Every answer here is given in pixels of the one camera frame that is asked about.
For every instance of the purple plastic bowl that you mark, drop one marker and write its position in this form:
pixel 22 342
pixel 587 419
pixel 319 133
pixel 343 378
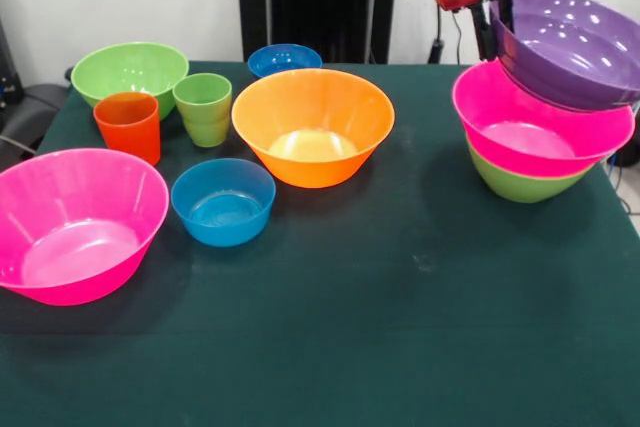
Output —
pixel 575 62

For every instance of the pink plastic bowl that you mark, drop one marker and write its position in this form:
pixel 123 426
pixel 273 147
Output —
pixel 500 112
pixel 75 247

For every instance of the green plastic bowl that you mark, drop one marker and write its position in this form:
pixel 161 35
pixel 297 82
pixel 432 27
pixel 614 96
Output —
pixel 130 72
pixel 525 189

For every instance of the orange plastic bowl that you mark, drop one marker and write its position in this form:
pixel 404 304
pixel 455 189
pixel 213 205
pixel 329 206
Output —
pixel 310 107

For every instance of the dark blue bowl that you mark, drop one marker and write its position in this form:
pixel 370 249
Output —
pixel 280 59

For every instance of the green plastic cup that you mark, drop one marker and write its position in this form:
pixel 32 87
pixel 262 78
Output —
pixel 205 122

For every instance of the translucent blue bowl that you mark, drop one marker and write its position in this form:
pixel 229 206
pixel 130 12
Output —
pixel 222 229

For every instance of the dark green tablecloth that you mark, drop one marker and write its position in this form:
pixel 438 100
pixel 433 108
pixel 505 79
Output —
pixel 320 347

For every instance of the orange-red plastic cup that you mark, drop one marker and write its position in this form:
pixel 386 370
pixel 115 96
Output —
pixel 132 139

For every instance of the black equipment box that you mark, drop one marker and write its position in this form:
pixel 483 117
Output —
pixel 7 67

